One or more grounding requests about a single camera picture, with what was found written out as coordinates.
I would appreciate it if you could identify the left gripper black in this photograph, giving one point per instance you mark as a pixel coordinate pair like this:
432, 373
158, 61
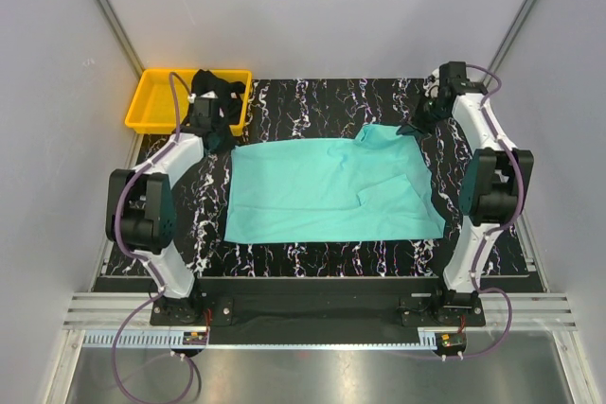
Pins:
228, 144

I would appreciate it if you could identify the black t shirt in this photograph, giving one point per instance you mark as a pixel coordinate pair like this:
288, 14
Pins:
233, 86

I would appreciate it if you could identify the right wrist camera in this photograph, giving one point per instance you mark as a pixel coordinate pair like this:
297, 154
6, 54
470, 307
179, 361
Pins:
431, 85

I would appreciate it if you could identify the aluminium frame rail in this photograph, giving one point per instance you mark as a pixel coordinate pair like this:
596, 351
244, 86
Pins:
530, 311

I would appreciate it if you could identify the yellow plastic bin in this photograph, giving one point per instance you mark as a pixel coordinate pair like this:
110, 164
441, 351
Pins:
152, 108

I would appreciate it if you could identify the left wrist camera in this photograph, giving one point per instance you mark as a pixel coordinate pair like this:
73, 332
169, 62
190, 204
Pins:
204, 111

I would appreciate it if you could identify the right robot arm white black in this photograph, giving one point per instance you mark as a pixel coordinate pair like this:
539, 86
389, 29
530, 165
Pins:
491, 198

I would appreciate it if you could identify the teal t shirt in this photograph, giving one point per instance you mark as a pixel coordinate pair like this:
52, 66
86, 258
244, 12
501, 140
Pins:
373, 187

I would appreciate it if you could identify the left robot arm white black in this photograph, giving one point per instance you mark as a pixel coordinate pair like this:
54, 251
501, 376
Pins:
141, 216

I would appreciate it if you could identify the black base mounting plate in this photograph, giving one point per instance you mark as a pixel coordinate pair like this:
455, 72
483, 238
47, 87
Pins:
314, 311

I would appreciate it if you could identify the left small circuit board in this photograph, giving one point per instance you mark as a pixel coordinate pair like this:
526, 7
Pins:
195, 338

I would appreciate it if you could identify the black marble pattern mat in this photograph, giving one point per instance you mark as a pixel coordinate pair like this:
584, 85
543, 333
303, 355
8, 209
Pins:
281, 109

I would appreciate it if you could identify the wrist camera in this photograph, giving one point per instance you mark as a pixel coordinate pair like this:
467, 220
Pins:
204, 111
431, 85

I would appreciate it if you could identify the small circuit board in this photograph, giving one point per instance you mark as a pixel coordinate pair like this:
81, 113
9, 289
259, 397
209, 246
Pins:
195, 338
451, 343

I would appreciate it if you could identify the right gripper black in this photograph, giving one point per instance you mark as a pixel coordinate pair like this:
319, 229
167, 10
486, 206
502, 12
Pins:
415, 123

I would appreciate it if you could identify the right small circuit board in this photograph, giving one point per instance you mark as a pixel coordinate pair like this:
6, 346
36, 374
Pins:
451, 343

